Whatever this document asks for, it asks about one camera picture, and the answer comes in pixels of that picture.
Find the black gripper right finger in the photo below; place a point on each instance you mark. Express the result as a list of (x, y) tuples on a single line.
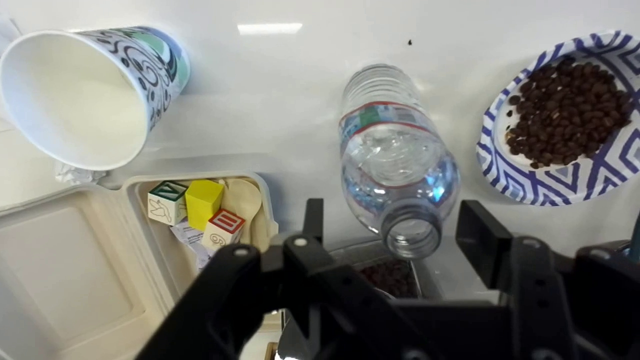
[(541, 301)]

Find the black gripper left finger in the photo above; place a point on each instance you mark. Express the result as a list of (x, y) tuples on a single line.
[(266, 307)]

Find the clear plastic water bottle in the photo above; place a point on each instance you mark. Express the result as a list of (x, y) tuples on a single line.
[(396, 160)]

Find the pile of coffee beans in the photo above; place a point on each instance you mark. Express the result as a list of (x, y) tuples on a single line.
[(566, 112)]

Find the red letter toy block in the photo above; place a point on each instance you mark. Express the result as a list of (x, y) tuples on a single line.
[(223, 228)]

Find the crumpled paper scrap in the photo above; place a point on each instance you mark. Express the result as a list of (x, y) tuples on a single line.
[(190, 242)]

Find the yellow toy block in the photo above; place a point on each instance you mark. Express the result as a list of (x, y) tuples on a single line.
[(203, 200)]

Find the blue patterned paper plate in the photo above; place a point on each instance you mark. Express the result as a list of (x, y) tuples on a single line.
[(512, 172)]

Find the green letter toy block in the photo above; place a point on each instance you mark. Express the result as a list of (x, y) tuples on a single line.
[(164, 203)]

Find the white foam clamshell container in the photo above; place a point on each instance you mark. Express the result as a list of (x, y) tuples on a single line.
[(67, 267)]

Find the crumpled clear wrapper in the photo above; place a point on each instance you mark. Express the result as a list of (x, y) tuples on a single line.
[(76, 174)]

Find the patterned paper cup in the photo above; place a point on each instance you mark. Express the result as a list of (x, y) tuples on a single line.
[(72, 101)]

